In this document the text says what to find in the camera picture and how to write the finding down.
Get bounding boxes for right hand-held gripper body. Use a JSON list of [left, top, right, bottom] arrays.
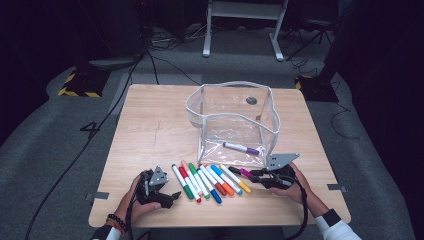
[[262, 152, 301, 191]]

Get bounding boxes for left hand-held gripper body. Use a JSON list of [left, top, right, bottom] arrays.
[[135, 165, 172, 206]]

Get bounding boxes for dark green marker pen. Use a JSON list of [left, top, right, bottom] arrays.
[[171, 163, 195, 201]]

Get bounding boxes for yellow marker pen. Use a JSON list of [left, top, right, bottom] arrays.
[[218, 163, 253, 194]]

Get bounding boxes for purple marker pen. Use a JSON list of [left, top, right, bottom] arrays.
[[222, 141, 261, 156]]

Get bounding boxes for red marker pen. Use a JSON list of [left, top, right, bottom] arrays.
[[178, 166, 202, 204]]

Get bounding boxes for pink marker pen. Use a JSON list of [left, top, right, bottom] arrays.
[[180, 159, 204, 197]]

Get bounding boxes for light green marker pen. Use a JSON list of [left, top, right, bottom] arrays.
[[188, 162, 212, 200]]

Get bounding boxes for orange marker pen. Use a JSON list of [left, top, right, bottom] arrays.
[[207, 164, 235, 197]]

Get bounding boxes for red-brown marker pen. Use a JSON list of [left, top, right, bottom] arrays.
[[198, 163, 228, 197]]

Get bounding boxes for dark blue marker pen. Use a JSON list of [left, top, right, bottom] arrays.
[[196, 168, 223, 205]]

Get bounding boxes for light blue marker pen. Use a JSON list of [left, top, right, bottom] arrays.
[[210, 164, 244, 196]]

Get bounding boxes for clear plastic zipper bag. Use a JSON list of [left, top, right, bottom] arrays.
[[185, 80, 282, 169]]

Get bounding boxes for person's right hand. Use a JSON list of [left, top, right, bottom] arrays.
[[268, 163, 316, 206]]

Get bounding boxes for person's left hand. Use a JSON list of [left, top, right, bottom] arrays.
[[114, 175, 163, 225]]

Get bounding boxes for grey tape strip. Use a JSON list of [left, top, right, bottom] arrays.
[[327, 183, 348, 193], [85, 191, 110, 201]]

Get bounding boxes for black yellow striped stand base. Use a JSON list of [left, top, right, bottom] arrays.
[[57, 68, 112, 99]]

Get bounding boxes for black tripod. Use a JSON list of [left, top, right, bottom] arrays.
[[285, 19, 335, 62]]

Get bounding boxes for left hand-held gripper cable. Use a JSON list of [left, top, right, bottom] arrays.
[[124, 186, 137, 240]]

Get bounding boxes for hand-held gripper cable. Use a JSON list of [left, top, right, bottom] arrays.
[[124, 186, 137, 240], [284, 179, 310, 240]]

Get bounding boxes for right hand-held gripper cable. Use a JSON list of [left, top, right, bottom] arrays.
[[284, 179, 310, 240]]

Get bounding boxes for black beaded bracelet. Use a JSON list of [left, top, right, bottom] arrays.
[[106, 213, 129, 233]]

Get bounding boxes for orange bracelet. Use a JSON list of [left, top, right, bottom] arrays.
[[105, 218, 126, 235]]

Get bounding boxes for looped black floor cable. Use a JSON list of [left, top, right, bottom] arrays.
[[329, 102, 362, 140]]

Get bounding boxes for long black floor cable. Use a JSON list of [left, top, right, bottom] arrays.
[[24, 53, 148, 240]]

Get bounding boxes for thin black floor cable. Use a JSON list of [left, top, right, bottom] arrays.
[[147, 52, 202, 86]]

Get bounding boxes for tangle of floor cables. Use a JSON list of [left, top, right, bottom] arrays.
[[149, 28, 208, 52]]

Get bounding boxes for white desk frame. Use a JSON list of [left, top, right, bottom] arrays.
[[202, 0, 290, 62]]

